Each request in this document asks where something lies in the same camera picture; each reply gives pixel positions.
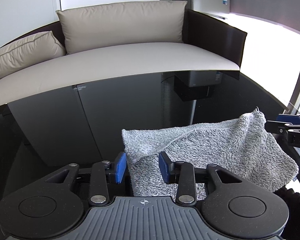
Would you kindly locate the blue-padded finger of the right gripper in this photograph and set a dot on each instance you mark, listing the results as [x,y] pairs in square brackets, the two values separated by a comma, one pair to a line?
[277,127]
[288,118]

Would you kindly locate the dark sofa with beige seat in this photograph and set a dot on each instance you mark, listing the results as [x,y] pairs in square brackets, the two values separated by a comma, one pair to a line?
[207,44]

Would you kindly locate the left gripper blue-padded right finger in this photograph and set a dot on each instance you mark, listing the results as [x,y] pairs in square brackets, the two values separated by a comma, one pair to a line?
[182,174]

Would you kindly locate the grey fluffy towel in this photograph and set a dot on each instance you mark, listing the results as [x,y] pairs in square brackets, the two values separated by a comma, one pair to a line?
[241,145]

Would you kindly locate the small beige side cushion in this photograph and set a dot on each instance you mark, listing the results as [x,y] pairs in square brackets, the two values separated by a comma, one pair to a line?
[28,51]

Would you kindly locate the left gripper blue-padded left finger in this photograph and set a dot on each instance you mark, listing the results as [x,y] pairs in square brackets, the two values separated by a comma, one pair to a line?
[103,174]

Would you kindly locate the large beige back cushion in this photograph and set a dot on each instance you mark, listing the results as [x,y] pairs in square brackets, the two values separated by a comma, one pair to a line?
[115,24]

